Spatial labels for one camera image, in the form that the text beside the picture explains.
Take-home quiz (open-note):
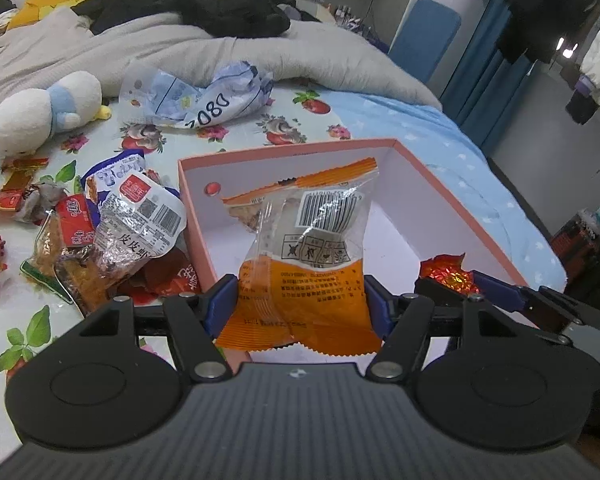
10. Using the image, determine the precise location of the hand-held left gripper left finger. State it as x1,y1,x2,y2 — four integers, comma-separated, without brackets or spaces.
77,274,241,383

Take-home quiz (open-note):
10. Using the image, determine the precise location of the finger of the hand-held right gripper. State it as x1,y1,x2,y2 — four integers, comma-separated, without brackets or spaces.
414,278,469,307
472,270,600,336

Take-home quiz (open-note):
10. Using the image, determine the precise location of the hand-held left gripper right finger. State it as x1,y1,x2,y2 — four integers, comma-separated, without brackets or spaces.
364,275,523,383

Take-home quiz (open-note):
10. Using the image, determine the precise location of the orange snack packet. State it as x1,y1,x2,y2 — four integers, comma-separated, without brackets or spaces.
215,157,383,356

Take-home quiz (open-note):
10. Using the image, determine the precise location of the pink cardboard box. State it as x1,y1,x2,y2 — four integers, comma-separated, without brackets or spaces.
176,137,531,366

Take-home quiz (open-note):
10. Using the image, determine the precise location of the dark red snack packet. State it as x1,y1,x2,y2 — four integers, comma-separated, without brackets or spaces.
122,249,204,301

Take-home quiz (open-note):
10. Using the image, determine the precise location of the dark clutter pile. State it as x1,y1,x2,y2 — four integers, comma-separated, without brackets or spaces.
550,205,600,311

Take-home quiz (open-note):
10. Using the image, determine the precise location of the orange brown jerky packet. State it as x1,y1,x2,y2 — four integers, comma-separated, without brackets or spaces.
54,247,141,317

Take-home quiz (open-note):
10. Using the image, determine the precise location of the red snack packet white logo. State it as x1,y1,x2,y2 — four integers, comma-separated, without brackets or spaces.
55,194,98,248

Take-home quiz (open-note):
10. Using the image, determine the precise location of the blue snack packet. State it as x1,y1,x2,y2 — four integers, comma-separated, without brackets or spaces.
81,151,148,226

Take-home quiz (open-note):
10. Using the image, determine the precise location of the brown snack packet green edge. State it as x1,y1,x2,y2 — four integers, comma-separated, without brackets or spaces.
20,212,83,306

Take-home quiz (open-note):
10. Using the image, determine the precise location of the crumpled blue white plastic bag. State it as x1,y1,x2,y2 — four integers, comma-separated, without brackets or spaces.
119,59,275,131

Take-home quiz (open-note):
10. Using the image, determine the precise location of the dark hanging garment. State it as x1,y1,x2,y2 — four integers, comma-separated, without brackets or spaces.
565,75,600,126

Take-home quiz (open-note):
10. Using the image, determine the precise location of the grey blanket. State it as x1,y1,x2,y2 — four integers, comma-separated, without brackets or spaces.
0,7,443,111

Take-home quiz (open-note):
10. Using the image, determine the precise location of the white and blue plush toy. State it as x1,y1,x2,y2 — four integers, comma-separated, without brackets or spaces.
0,70,112,156

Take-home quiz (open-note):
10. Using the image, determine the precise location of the row of small bottles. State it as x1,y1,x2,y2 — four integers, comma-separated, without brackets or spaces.
330,2,381,43

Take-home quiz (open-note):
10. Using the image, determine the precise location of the black hanging jacket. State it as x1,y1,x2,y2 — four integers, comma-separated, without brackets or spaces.
497,0,600,63

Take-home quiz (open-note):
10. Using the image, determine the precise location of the black clothing pile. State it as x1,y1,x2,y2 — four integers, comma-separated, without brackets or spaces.
72,0,292,39

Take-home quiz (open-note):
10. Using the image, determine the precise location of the yellow cloth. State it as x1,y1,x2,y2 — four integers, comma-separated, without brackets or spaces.
7,0,127,31

